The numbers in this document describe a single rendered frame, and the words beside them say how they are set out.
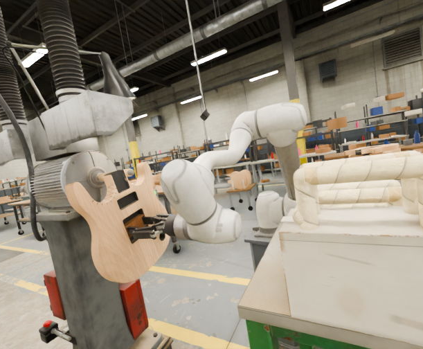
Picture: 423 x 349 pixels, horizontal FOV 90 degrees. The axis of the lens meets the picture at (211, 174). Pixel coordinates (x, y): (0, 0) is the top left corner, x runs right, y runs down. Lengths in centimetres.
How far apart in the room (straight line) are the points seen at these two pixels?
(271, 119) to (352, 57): 1120
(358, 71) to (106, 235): 1172
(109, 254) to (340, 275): 65
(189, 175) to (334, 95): 1136
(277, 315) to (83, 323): 105
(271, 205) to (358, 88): 1070
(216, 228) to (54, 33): 89
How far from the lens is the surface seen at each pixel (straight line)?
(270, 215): 138
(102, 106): 82
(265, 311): 53
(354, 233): 42
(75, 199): 76
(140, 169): 94
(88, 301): 133
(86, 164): 107
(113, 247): 82
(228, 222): 60
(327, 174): 40
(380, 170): 40
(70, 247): 122
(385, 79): 1201
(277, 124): 96
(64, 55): 103
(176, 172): 51
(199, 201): 53
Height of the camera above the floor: 126
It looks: 5 degrees down
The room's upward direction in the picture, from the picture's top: 10 degrees counter-clockwise
